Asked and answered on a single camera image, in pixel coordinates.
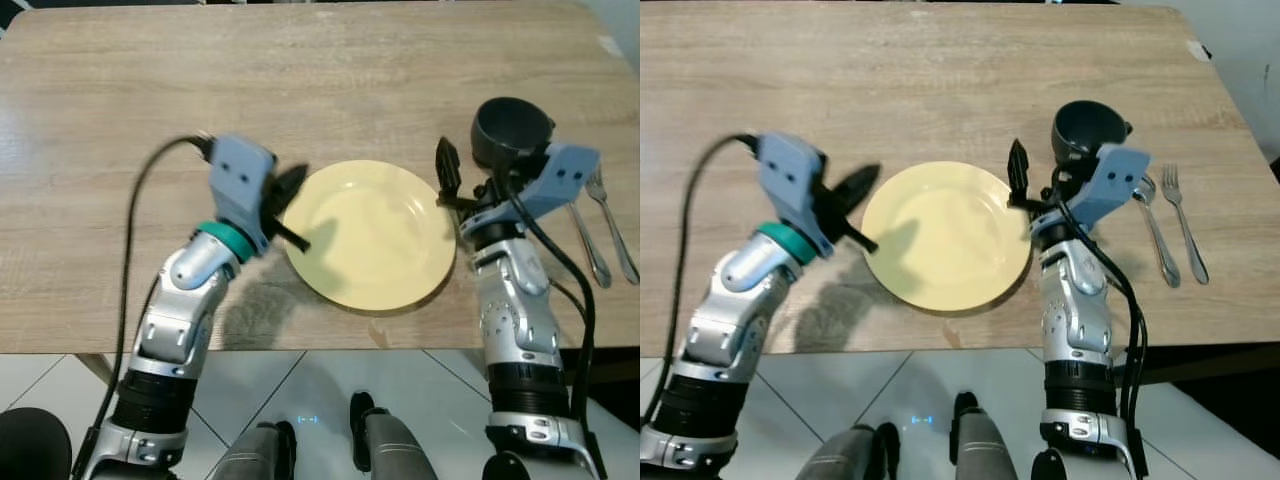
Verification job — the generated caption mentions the yellow round plate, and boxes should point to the yellow round plate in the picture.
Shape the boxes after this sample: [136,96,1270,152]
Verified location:
[283,159,459,314]
[860,160,1034,314]

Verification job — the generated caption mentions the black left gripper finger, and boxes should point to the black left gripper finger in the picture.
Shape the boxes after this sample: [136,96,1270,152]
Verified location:
[267,221,312,253]
[829,164,882,217]
[834,224,880,254]
[272,164,310,210]

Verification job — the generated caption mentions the black cup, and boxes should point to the black cup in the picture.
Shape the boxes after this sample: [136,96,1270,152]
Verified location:
[1051,100,1134,167]
[470,97,555,172]

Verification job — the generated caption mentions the silver metal spoon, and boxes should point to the silver metal spoon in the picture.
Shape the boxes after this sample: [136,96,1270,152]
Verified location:
[1133,172,1183,290]
[564,195,614,290]

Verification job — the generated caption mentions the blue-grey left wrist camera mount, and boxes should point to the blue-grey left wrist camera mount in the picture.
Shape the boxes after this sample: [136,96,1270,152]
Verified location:
[208,133,278,257]
[756,132,837,259]

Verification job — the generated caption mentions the grey right robot leg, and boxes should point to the grey right robot leg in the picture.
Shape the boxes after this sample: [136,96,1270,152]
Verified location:
[349,392,438,480]
[949,391,1023,480]

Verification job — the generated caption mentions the grey left robot leg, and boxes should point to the grey left robot leg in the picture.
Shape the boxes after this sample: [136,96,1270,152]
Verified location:
[798,423,898,480]
[212,420,298,480]

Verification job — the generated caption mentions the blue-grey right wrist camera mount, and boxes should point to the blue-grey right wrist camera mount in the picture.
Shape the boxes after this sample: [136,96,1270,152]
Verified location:
[1074,143,1152,231]
[514,143,601,223]

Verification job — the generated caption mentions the black round seat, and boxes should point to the black round seat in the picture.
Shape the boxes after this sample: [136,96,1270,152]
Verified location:
[0,407,73,480]

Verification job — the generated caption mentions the light wooden table leg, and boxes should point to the light wooden table leg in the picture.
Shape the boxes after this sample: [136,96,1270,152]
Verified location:
[74,353,117,387]

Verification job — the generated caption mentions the grey robot leg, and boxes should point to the grey robot leg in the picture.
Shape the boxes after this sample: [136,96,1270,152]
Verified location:
[212,420,298,480]
[798,423,898,480]
[949,391,1023,480]
[349,392,438,480]

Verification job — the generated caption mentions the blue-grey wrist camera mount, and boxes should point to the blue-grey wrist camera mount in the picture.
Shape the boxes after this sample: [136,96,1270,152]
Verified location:
[514,143,601,223]
[756,132,837,259]
[1074,143,1152,231]
[208,133,278,257]

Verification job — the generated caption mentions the silver metal fork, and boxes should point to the silver metal fork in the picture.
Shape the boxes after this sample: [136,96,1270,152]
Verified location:
[1160,163,1210,287]
[585,164,641,287]

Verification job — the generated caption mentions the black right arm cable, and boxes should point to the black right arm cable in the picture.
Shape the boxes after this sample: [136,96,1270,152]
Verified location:
[497,176,601,479]
[1052,168,1151,479]

